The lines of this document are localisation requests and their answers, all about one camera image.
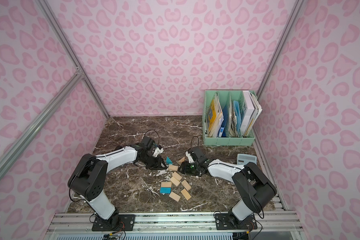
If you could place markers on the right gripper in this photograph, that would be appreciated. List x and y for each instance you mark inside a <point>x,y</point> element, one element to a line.
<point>186,166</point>

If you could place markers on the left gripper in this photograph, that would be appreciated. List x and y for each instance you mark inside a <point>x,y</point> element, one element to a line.
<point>156,161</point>

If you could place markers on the wooden triangle block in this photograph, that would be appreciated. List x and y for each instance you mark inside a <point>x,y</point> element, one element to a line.
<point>181,161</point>

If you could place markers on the teal triangle block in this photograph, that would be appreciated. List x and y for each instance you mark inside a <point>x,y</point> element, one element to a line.
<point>168,161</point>

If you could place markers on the wooden block top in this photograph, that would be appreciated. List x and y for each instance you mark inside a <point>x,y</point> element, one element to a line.
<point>173,168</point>

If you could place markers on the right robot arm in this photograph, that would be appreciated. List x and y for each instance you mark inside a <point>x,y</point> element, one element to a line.
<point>255,189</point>

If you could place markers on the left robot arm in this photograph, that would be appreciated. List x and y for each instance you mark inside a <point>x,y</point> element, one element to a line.
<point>88,178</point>

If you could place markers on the wooden block above teal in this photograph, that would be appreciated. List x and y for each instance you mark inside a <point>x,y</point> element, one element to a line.
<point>166,184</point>

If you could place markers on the teal rectangular block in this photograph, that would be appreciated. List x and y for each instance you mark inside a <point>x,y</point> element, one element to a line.
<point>165,190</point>

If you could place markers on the wooden block bottom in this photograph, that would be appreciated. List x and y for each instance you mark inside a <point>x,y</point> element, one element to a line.
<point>174,196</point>

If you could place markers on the grey calculator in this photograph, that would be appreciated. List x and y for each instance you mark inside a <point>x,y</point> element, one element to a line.
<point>243,159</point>

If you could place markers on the yellow book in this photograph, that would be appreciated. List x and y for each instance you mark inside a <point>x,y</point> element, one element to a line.
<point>214,118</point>

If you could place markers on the green file organizer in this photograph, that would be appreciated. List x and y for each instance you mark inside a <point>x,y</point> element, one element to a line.
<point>224,138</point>

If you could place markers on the blue folder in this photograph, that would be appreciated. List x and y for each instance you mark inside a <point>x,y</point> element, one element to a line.
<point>237,117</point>

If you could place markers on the white book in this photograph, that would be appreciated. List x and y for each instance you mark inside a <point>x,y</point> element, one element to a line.
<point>251,111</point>

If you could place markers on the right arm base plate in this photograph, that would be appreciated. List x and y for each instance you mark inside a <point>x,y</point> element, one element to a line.
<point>228,221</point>

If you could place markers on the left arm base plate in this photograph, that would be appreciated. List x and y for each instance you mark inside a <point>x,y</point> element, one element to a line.
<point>115,223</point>

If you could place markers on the aluminium front rail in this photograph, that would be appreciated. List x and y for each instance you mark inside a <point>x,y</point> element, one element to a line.
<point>176,222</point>

